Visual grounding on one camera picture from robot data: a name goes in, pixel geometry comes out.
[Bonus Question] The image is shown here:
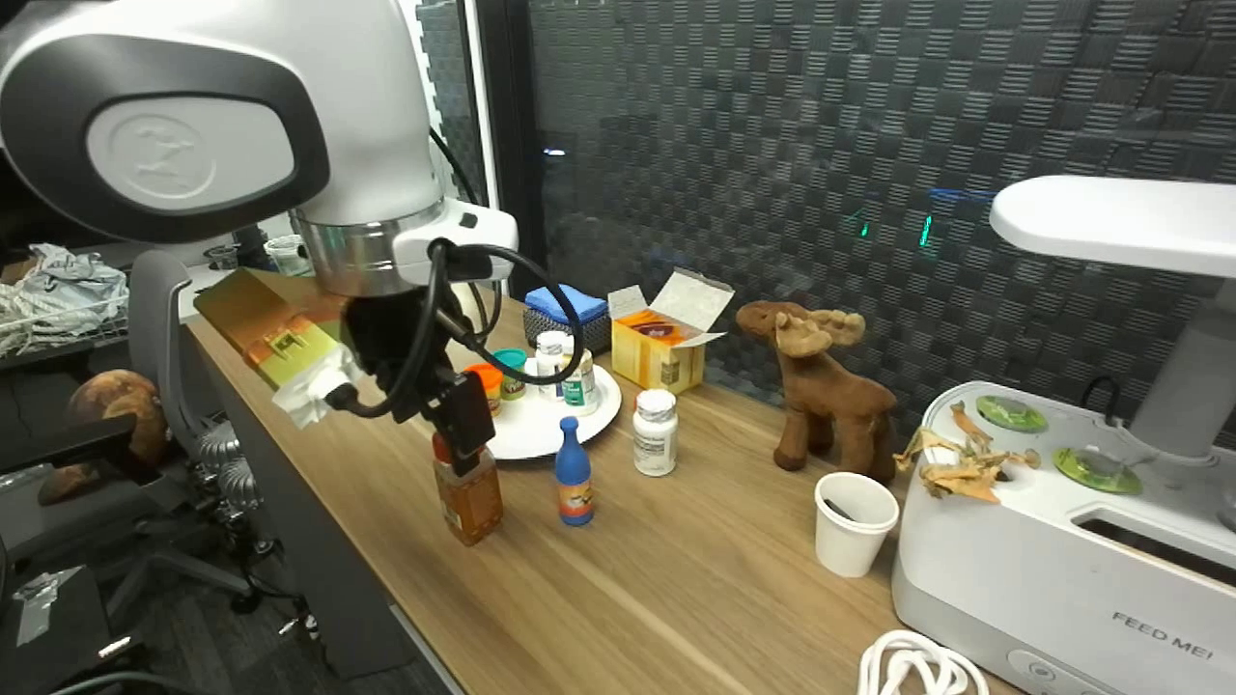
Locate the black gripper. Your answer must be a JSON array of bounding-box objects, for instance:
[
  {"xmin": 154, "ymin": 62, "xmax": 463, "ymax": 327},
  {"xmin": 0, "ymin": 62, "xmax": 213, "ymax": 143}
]
[{"xmin": 342, "ymin": 284, "xmax": 501, "ymax": 481}]

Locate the orange-lid yellow dough can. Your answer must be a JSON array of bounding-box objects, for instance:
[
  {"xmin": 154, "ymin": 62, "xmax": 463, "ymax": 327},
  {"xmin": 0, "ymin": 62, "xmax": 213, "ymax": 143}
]
[{"xmin": 463, "ymin": 360, "xmax": 507, "ymax": 405}]

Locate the orange-lid brown spice jar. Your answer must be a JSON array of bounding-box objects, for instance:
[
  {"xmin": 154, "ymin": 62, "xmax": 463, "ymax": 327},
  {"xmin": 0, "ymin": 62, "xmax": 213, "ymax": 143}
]
[{"xmin": 429, "ymin": 429, "xmax": 509, "ymax": 548}]

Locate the silver cap spice jar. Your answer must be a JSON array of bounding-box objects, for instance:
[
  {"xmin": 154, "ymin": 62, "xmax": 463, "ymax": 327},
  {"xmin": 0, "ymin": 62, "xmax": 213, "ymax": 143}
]
[{"xmin": 535, "ymin": 327, "xmax": 580, "ymax": 394}]

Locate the white paper plate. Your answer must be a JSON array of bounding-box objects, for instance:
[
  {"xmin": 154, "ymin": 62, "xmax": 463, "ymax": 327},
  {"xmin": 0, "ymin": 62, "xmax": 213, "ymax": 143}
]
[{"xmin": 481, "ymin": 360, "xmax": 626, "ymax": 464}]

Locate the blue bowling pin toy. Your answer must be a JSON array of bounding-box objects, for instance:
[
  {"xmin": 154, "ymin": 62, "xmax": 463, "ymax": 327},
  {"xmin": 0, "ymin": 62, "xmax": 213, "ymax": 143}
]
[{"xmin": 553, "ymin": 415, "xmax": 598, "ymax": 535}]

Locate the black mesh basket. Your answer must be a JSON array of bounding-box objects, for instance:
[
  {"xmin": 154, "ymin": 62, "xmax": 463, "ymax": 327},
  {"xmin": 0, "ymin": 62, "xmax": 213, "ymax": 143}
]
[{"xmin": 522, "ymin": 306, "xmax": 613, "ymax": 365}]

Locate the folded blue cloth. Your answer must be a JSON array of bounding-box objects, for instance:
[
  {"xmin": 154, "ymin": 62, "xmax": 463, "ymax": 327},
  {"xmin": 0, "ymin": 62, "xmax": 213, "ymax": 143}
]
[{"xmin": 522, "ymin": 284, "xmax": 612, "ymax": 324}]

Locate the white bottle dark blue label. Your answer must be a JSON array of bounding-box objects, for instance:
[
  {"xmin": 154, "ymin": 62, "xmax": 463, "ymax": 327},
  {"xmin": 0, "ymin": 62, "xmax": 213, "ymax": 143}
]
[{"xmin": 630, "ymin": 388, "xmax": 683, "ymax": 481}]

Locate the open yellow carton box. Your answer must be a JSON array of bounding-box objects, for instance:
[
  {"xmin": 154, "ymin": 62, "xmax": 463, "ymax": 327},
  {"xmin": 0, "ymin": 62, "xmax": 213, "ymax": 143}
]
[{"xmin": 603, "ymin": 266, "xmax": 740, "ymax": 399}]

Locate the wooden block stand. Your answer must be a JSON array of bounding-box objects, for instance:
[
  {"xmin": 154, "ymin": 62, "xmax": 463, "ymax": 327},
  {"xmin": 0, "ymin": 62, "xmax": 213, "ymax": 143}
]
[{"xmin": 191, "ymin": 266, "xmax": 365, "ymax": 429}]

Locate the grey office chair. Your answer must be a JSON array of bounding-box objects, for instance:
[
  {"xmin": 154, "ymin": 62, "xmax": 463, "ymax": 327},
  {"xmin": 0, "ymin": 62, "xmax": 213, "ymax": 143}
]
[{"xmin": 120, "ymin": 244, "xmax": 320, "ymax": 649}]

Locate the brown round cushion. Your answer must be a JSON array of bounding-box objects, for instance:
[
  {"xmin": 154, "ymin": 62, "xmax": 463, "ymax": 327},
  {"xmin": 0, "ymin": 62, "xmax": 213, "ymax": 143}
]
[{"xmin": 35, "ymin": 365, "xmax": 172, "ymax": 508}]

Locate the brown moose plush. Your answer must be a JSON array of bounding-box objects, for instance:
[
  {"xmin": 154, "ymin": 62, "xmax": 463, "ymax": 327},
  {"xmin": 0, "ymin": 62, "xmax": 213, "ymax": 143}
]
[{"xmin": 733, "ymin": 297, "xmax": 906, "ymax": 483}]

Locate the white paper cup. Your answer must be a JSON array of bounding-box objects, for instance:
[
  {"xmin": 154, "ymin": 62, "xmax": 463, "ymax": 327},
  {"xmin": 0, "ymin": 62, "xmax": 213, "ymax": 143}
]
[{"xmin": 812, "ymin": 473, "xmax": 906, "ymax": 585}]

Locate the dried brown plant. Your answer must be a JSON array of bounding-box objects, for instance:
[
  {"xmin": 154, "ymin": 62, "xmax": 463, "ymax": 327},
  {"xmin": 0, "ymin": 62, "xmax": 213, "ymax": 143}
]
[{"xmin": 898, "ymin": 399, "xmax": 1037, "ymax": 509}]

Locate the white planter appliance with lamp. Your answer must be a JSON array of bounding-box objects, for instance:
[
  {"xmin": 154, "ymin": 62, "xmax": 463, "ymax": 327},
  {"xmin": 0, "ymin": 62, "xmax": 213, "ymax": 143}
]
[{"xmin": 890, "ymin": 176, "xmax": 1236, "ymax": 695}]

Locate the white rope coil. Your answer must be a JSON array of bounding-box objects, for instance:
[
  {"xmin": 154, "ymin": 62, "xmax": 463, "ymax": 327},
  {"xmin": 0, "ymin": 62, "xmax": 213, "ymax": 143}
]
[{"xmin": 853, "ymin": 630, "xmax": 998, "ymax": 695}]

